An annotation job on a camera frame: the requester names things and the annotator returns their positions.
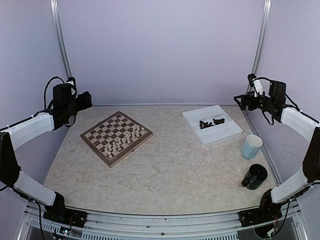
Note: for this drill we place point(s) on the left aluminium frame post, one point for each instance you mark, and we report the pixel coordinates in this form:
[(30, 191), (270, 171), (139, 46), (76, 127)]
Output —
[(54, 5)]

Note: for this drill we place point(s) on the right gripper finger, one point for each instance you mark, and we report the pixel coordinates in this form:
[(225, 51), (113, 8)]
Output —
[(240, 98), (243, 105)]

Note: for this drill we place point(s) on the aluminium frame post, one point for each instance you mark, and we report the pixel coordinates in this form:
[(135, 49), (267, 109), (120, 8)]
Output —
[(262, 35), (54, 5)]

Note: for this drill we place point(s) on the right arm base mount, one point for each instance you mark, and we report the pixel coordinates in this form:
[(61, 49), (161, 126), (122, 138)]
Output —
[(257, 216)]

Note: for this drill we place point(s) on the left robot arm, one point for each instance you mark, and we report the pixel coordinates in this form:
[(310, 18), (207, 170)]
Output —
[(65, 105)]

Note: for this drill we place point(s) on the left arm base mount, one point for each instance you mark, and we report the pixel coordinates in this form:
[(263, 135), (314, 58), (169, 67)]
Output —
[(71, 217)]

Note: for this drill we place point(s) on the white plastic tray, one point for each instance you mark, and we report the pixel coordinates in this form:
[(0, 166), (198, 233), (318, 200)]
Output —
[(211, 125)]

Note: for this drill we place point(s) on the light blue mug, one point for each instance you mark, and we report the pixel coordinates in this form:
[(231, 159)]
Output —
[(251, 146)]

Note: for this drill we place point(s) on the right aluminium frame post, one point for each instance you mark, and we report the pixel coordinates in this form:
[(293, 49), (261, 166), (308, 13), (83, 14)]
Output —
[(262, 35)]

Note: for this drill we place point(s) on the wooden chess board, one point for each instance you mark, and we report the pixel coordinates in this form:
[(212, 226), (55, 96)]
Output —
[(115, 137)]

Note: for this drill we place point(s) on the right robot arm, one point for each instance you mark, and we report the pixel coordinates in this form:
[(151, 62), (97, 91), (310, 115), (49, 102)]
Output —
[(301, 136)]

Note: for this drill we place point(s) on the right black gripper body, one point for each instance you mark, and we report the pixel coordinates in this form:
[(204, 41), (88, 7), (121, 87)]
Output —
[(253, 106)]

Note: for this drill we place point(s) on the front aluminium rail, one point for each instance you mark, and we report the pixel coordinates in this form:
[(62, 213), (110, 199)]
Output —
[(99, 225)]

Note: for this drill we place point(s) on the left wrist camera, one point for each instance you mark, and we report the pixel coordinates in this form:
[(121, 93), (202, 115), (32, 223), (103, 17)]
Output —
[(71, 81)]

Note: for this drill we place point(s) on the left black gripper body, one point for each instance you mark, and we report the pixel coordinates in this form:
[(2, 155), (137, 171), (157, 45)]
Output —
[(85, 103)]

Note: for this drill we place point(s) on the dark green mug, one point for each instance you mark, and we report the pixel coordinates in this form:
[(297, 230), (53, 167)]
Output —
[(254, 177)]

